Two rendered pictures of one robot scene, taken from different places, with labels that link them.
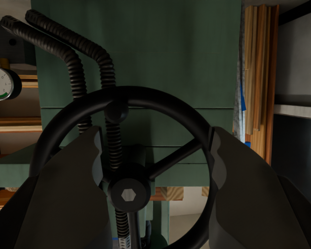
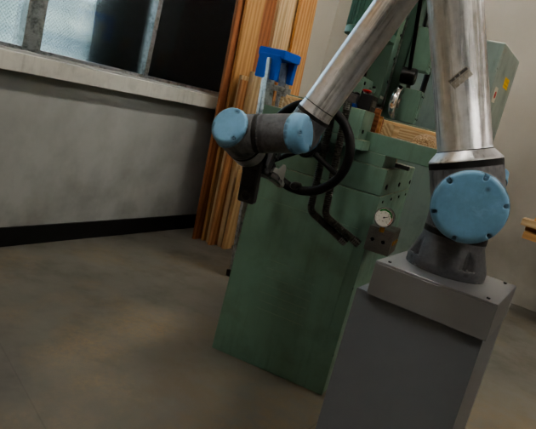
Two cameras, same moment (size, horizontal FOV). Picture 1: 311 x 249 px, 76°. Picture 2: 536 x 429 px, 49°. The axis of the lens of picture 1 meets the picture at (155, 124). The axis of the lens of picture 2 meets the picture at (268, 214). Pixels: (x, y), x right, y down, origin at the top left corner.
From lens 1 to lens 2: 1.55 m
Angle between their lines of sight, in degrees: 28
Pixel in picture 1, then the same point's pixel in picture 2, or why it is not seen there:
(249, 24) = (230, 226)
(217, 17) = (257, 217)
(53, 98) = (368, 200)
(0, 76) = (379, 220)
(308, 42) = (167, 181)
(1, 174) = (426, 157)
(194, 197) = not seen: outside the picture
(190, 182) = not seen: hidden behind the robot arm
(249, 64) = (237, 174)
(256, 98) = not seen: hidden behind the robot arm
